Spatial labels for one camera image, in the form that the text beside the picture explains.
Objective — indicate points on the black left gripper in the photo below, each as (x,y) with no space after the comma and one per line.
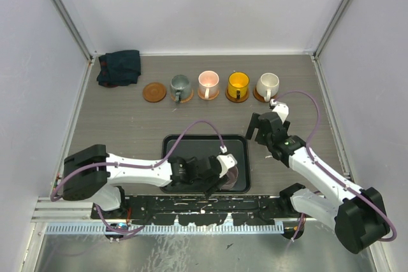
(210,186)

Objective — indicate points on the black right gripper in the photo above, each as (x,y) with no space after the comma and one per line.
(255,123)

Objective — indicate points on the brown wooden coaster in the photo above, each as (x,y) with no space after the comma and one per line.
(154,92)
(236,100)
(258,97)

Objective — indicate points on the cream ceramic mug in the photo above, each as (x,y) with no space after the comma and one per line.
(267,86)

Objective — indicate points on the yellow ceramic mug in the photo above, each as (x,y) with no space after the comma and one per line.
(238,84)

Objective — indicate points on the woven rattan coaster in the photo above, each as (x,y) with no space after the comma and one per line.
(208,95)
(183,100)

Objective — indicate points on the mauve ceramic mug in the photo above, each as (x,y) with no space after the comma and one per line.
(232,176)

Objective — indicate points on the pink ceramic mug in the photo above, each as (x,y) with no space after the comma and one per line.
(208,80)

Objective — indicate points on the grey ceramic mug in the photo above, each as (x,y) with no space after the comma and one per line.
(180,86)

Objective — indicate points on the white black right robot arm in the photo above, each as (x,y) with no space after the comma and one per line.
(356,215)

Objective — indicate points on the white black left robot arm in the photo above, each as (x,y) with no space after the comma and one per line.
(94,174)

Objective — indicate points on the black plastic tray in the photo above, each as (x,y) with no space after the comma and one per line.
(204,145)

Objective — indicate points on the dark blue folded cloth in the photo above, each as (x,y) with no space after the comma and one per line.
(119,69)

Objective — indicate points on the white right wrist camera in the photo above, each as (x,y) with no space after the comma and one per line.
(281,109)

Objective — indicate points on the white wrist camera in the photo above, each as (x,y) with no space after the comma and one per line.
(226,161)
(281,109)

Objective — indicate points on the black mounting base plate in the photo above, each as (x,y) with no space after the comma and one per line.
(200,210)

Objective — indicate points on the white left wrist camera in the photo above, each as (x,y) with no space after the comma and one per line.
(226,161)

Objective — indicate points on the white slotted cable duct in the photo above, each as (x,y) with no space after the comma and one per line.
(226,228)

